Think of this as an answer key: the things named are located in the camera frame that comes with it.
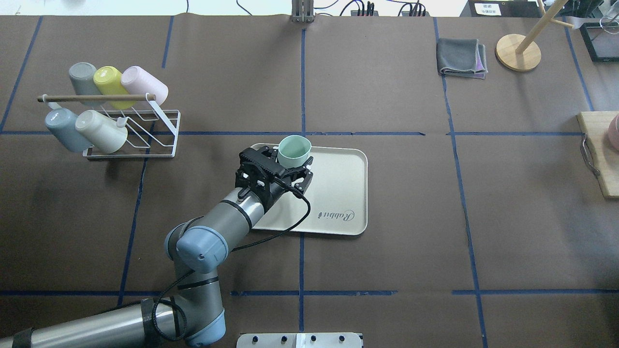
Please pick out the metal mirror tray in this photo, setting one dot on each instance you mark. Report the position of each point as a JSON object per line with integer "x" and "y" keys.
{"x": 601, "y": 45}

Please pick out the beige rabbit tray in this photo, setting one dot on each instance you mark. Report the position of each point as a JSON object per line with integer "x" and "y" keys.
{"x": 338, "y": 192}

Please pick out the white wire cup rack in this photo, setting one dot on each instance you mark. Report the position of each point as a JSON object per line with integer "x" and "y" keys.
{"x": 152, "y": 131}

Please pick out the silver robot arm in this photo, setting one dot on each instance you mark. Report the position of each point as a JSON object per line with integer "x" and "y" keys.
{"x": 195, "y": 314}

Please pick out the grey cup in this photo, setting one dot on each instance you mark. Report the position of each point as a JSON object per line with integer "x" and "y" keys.
{"x": 81, "y": 75}

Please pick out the yellow cup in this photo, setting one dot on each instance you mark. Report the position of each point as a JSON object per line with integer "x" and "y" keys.
{"x": 108, "y": 81}

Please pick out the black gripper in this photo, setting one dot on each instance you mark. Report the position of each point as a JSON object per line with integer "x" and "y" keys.
{"x": 273, "y": 193}

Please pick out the pink cup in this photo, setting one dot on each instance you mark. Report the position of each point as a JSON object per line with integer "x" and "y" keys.
{"x": 137, "y": 80}

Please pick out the aluminium frame post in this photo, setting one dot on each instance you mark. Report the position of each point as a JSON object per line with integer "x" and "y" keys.
{"x": 302, "y": 11}

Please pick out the wooden mug tree stand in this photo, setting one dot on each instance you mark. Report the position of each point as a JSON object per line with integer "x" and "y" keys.
{"x": 519, "y": 52}

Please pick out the black box with label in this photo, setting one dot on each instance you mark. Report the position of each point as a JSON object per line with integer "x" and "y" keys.
{"x": 501, "y": 8}

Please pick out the beige cup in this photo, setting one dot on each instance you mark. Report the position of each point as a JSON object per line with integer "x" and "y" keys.
{"x": 102, "y": 131}

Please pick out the blue-grey cup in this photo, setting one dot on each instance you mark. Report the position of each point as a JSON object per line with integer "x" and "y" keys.
{"x": 61, "y": 123}

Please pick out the green cup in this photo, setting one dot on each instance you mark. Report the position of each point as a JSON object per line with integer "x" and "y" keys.
{"x": 293, "y": 151}

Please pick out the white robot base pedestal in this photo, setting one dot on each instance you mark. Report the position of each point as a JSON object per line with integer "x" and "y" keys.
{"x": 301, "y": 340}

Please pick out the folded grey cloth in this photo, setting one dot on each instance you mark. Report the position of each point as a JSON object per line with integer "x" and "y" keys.
{"x": 463, "y": 57}

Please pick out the pink bowl under green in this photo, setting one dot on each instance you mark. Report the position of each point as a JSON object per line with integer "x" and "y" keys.
{"x": 612, "y": 132}

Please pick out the wooden cutting board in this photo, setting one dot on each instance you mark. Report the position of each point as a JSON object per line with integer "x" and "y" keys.
{"x": 598, "y": 154}

